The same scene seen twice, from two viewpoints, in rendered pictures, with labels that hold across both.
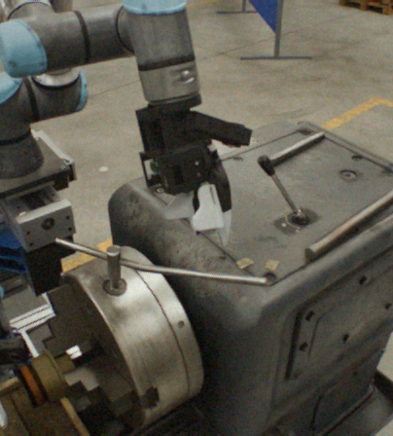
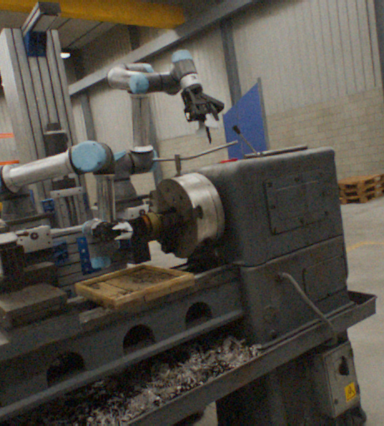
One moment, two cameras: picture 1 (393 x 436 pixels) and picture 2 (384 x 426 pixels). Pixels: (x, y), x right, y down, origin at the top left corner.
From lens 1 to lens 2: 1.18 m
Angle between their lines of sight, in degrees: 31
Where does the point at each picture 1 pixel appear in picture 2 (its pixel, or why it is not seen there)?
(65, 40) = (154, 77)
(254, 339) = (240, 178)
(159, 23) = (184, 61)
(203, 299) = (217, 176)
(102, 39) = (167, 78)
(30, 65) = (143, 85)
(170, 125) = (192, 94)
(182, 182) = (199, 111)
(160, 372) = (201, 199)
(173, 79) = (192, 78)
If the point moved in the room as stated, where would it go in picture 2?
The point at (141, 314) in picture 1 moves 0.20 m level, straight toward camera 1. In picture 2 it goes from (191, 180) to (198, 180)
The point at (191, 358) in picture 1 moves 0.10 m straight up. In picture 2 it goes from (216, 198) to (211, 171)
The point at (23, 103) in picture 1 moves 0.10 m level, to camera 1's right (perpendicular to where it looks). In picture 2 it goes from (127, 160) to (147, 157)
